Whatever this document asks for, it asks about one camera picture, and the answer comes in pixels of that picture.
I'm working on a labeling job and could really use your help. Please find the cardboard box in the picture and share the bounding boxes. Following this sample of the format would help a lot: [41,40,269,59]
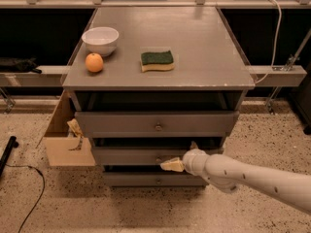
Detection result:
[43,91,95,166]

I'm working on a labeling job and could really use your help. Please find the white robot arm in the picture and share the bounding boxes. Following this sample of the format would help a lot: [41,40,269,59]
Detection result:
[160,142,311,214]

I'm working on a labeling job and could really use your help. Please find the crumpled yellow paper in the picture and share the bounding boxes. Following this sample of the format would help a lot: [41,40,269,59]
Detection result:
[67,118,84,150]

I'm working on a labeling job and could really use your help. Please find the green yellow sponge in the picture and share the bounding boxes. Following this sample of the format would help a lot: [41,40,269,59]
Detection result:
[141,50,175,73]

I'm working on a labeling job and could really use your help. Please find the grey drawer cabinet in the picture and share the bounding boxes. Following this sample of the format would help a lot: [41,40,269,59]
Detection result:
[63,7,255,174]

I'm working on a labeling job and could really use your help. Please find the grey top drawer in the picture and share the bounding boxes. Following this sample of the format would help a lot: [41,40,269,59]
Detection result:
[75,112,239,138]

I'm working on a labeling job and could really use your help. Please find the black pole base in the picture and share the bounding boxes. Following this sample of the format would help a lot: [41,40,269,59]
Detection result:
[0,136,18,177]

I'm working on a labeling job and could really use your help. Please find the orange fruit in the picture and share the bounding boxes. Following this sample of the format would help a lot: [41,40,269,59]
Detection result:
[85,53,104,73]

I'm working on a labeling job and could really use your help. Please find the white bowl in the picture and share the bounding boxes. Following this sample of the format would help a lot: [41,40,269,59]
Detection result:
[82,27,120,56]

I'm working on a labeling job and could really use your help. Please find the black floor cable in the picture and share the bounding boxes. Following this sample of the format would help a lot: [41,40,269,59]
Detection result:
[5,163,47,233]

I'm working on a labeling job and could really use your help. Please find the grey drawer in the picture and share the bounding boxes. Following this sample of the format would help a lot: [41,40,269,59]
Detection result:
[90,146,225,166]
[104,172,207,186]
[75,112,239,138]

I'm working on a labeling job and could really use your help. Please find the grey bottom drawer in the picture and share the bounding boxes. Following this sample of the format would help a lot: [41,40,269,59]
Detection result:
[104,172,207,186]

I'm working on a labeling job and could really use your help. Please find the black cloth on shelf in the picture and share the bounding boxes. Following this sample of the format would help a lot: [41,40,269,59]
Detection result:
[0,57,42,74]

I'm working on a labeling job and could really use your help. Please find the white cable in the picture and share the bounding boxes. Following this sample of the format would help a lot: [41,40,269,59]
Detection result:
[254,0,284,85]

